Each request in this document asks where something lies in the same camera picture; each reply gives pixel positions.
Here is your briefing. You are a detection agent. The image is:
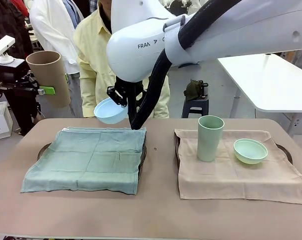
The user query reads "grey hose strap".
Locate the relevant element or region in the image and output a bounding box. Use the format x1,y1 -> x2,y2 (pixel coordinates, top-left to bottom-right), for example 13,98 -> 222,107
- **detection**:
162,14 -> 192,60

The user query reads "beige cloth mat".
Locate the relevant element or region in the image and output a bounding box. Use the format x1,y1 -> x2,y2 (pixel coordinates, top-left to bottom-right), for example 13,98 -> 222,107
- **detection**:
174,128 -> 302,205

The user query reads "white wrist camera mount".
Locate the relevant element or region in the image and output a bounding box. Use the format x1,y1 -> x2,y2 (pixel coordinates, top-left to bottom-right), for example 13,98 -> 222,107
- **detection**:
0,34 -> 16,65

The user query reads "white background table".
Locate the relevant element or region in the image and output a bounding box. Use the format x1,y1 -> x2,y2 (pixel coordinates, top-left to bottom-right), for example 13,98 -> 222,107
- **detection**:
217,52 -> 302,137

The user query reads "olive green bag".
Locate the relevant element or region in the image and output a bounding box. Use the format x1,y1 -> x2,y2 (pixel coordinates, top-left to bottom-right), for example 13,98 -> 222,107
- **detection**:
183,79 -> 204,101

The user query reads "light blue bowl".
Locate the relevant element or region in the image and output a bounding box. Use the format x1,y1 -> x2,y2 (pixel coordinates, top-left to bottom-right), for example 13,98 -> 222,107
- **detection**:
93,97 -> 128,125

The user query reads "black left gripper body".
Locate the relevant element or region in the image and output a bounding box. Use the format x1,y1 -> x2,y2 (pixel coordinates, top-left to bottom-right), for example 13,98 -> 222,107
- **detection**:
0,59 -> 38,91

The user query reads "tall pale green cup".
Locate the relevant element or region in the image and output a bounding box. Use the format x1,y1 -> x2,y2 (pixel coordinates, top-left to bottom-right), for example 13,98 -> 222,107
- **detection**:
197,115 -> 225,163

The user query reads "dark brown serving tray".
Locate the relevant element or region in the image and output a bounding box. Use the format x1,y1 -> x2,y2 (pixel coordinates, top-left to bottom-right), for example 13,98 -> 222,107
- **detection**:
175,136 -> 294,166
36,128 -> 148,195

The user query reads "dark plastic stool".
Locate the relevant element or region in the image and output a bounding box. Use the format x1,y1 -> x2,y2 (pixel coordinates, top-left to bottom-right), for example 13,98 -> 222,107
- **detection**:
182,96 -> 209,119

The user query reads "person in yellow shirt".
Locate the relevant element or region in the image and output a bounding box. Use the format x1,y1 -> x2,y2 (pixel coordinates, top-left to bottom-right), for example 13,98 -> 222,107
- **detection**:
73,0 -> 171,119

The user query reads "green cloth mat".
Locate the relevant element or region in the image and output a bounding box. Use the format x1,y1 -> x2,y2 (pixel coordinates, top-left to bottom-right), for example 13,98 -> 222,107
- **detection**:
20,126 -> 148,195

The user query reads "tall brown cup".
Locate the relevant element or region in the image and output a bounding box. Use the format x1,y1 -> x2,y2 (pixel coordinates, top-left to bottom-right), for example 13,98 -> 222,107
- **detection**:
25,50 -> 71,109

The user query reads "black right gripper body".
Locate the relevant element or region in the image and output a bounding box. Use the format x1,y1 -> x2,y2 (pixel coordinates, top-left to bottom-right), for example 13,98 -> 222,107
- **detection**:
114,76 -> 144,101

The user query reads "black right arm hose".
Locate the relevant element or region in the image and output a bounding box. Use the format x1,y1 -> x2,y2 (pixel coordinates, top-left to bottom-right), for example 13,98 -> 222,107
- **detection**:
127,0 -> 243,131

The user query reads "pale green bowl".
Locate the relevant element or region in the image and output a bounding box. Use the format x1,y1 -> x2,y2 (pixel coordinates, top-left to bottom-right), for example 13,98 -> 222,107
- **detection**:
233,138 -> 269,165

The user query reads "bystander in white shirt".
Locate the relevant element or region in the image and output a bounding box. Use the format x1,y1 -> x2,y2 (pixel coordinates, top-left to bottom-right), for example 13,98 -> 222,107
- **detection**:
29,0 -> 84,118

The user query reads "person's right forearm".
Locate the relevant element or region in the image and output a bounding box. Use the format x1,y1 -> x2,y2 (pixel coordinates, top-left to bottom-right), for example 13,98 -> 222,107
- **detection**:
80,82 -> 99,118

